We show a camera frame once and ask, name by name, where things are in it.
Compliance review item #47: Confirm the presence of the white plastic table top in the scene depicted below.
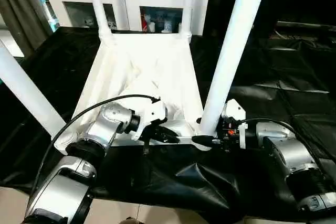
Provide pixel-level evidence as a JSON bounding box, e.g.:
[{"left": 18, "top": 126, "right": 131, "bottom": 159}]
[{"left": 54, "top": 31, "right": 214, "bottom": 157}]

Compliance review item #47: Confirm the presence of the white plastic table leg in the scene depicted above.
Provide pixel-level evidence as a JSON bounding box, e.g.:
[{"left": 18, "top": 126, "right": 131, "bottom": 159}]
[
  {"left": 0, "top": 39, "right": 68, "bottom": 140},
  {"left": 83, "top": 0, "right": 117, "bottom": 46},
  {"left": 201, "top": 0, "right": 271, "bottom": 137},
  {"left": 180, "top": 0, "right": 197, "bottom": 42}
]

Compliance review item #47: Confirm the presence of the black work mat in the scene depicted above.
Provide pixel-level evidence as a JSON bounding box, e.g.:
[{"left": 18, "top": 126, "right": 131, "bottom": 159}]
[{"left": 0, "top": 26, "right": 336, "bottom": 221}]

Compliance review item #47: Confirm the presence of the light blue packaged box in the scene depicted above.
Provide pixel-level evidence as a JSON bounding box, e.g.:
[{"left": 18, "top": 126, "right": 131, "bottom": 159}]
[{"left": 36, "top": 0, "right": 60, "bottom": 33}]

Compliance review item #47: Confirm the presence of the grey curtain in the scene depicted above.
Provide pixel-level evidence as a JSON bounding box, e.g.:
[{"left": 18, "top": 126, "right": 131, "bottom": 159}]
[{"left": 0, "top": 0, "right": 54, "bottom": 57}]

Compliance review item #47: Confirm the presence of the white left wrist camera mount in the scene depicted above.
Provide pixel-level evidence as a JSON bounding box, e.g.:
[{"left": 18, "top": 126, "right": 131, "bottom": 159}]
[{"left": 133, "top": 97, "right": 169, "bottom": 142}]

